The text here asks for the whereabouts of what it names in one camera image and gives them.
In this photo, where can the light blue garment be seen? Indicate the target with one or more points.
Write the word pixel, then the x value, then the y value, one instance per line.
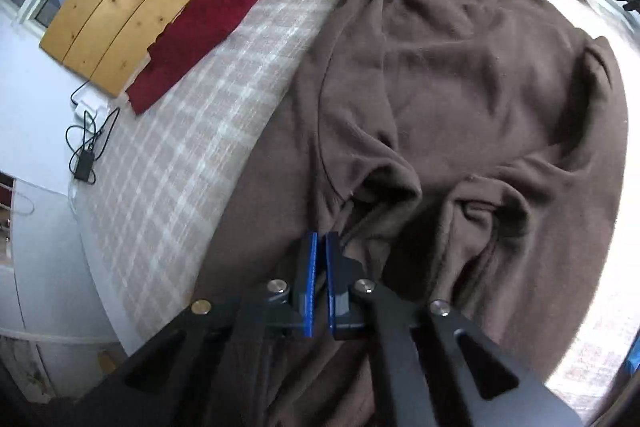
pixel 634 362

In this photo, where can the plaid bed sheet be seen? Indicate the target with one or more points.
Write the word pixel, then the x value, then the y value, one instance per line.
pixel 190 147

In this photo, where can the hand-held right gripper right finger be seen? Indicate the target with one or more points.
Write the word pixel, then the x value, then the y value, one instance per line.
pixel 331 287

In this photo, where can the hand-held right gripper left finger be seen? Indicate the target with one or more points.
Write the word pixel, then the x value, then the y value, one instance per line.
pixel 310 287

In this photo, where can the white charger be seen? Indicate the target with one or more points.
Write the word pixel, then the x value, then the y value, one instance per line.
pixel 90 104

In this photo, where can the small black power adapter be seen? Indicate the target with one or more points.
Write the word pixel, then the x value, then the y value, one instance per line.
pixel 85 164

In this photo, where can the brown sweater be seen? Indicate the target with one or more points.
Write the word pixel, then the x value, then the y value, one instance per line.
pixel 450 82

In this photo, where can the dark red garment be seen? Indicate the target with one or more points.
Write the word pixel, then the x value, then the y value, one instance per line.
pixel 200 27

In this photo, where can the white bedside table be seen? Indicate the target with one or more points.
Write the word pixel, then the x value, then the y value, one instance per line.
pixel 45 282

